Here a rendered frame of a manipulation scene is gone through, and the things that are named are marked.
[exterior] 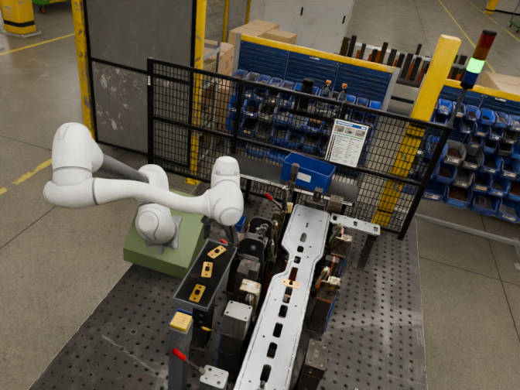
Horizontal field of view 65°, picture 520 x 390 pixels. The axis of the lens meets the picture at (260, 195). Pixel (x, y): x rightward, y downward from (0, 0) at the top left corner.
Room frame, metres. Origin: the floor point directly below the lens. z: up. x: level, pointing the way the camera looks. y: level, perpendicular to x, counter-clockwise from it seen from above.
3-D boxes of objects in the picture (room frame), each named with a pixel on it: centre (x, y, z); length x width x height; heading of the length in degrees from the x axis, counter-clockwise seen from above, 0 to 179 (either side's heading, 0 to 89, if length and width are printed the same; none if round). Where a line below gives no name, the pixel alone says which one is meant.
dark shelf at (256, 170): (2.29, -0.16, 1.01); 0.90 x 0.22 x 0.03; 81
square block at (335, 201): (2.08, -0.46, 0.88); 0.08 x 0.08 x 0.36; 81
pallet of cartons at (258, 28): (6.45, 0.29, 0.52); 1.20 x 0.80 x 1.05; 166
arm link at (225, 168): (1.31, 0.14, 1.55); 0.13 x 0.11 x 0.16; 14
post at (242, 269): (1.31, 0.02, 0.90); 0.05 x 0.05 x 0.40; 81
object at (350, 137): (2.36, -0.48, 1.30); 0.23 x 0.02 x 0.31; 81
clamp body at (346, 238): (1.74, -0.48, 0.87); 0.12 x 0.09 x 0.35; 81
